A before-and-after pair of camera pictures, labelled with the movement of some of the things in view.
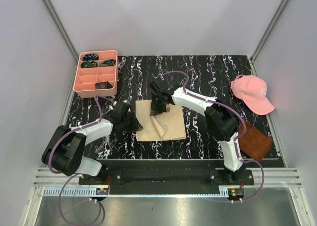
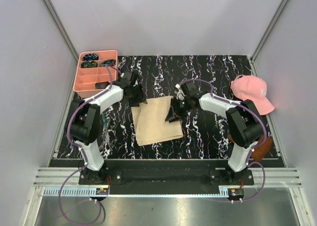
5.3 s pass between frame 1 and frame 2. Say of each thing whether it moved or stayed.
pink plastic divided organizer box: stayed
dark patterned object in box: stayed
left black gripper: moved
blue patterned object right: stayed
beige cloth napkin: stayed
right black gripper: moved
